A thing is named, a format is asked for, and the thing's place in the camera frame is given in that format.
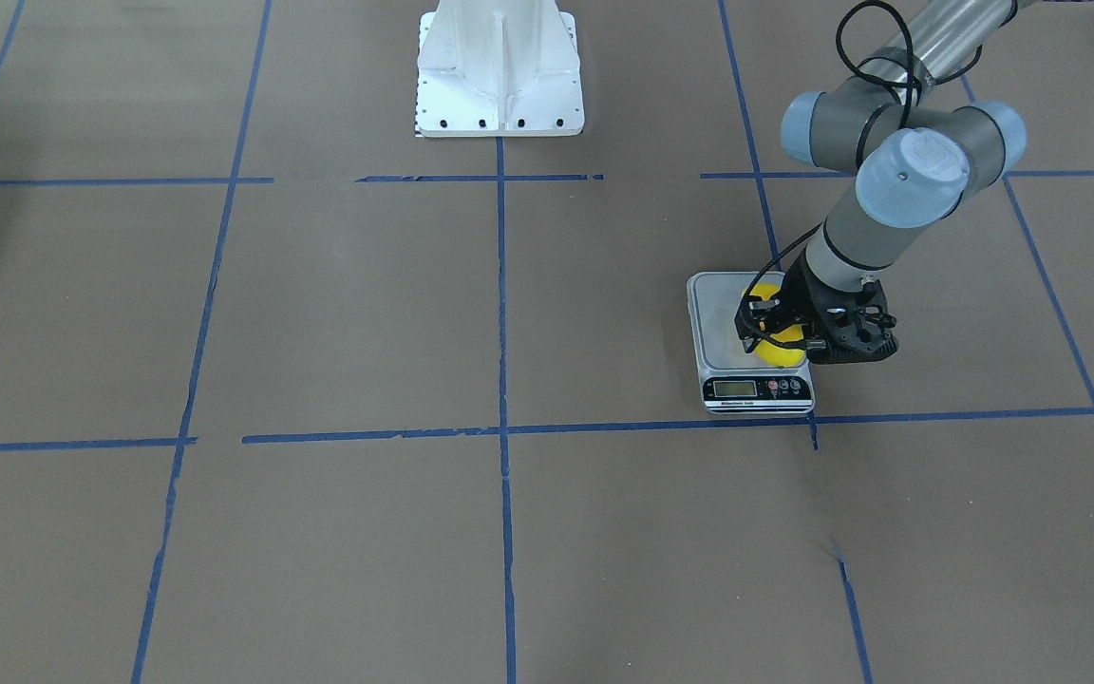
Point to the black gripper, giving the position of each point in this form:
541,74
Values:
797,297

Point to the yellow mango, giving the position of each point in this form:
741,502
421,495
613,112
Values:
768,330

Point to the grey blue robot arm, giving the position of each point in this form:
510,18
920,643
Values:
912,167

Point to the digital kitchen scale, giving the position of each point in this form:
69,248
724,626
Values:
735,375

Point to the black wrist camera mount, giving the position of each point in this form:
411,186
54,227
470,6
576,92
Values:
857,325

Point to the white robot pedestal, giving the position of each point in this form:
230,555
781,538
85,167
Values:
498,68

